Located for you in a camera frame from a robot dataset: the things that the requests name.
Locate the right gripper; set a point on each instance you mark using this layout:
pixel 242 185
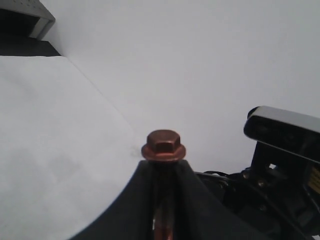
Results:
pixel 275 197

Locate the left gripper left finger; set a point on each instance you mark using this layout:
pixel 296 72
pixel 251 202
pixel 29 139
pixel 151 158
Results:
pixel 125 212

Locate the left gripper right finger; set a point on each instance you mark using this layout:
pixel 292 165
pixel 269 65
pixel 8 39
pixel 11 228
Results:
pixel 200 215

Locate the copper flange hex bolt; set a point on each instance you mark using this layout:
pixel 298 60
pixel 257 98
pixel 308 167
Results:
pixel 163 146

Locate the metal bench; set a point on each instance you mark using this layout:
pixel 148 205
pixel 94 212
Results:
pixel 27 17

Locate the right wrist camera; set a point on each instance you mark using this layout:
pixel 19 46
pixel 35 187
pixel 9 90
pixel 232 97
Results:
pixel 282 127

